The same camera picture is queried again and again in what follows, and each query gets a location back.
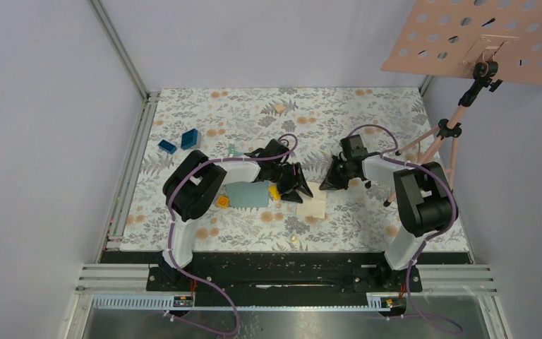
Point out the green white glue stick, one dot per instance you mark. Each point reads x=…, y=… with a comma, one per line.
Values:
x=231, y=150

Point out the small blue lego brick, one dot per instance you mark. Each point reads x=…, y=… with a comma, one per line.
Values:
x=167, y=147

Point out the yellow rectangular block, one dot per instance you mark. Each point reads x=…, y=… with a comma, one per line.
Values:
x=274, y=193

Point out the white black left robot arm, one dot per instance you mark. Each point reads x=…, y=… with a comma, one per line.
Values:
x=194, y=185

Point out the large blue lego brick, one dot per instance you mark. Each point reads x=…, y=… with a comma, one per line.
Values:
x=190, y=139

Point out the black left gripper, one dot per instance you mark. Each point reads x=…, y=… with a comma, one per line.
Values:
x=289, y=194

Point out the white slotted cable duct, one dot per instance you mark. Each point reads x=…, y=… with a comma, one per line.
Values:
x=197, y=303

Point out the floral patterned table mat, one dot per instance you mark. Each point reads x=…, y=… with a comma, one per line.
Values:
x=318, y=118

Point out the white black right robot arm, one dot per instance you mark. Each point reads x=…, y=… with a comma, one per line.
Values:
x=425, y=202

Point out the tan lined letter paper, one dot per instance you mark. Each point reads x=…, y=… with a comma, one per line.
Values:
x=313, y=207

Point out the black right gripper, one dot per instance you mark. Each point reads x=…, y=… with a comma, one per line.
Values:
x=331, y=182

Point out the aluminium frame post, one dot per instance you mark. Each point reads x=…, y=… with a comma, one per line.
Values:
x=118, y=46

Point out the teal paper envelope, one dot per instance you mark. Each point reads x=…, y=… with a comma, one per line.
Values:
x=240, y=183

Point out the pink music stand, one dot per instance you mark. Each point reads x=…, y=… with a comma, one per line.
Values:
x=489, y=42

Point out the small orange lego brick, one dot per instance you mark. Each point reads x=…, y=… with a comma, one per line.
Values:
x=223, y=202

